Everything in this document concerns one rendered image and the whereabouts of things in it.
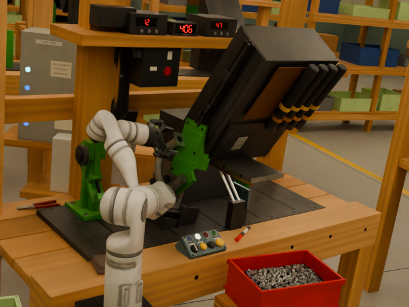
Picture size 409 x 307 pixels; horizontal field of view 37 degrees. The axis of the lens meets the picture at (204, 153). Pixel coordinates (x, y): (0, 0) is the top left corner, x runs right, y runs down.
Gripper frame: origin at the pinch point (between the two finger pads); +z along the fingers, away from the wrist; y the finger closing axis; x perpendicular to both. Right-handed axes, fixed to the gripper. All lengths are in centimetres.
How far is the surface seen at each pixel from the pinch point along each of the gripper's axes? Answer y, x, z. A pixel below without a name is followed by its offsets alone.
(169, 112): 18.4, 7.7, 8.7
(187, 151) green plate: -5.3, -3.1, 3.0
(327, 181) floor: 97, 146, 335
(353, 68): 265, 144, 470
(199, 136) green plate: -2.5, -10.3, 3.0
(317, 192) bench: -7, 4, 89
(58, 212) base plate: -14.5, 37.8, -26.4
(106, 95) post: 23.7, 14.1, -15.8
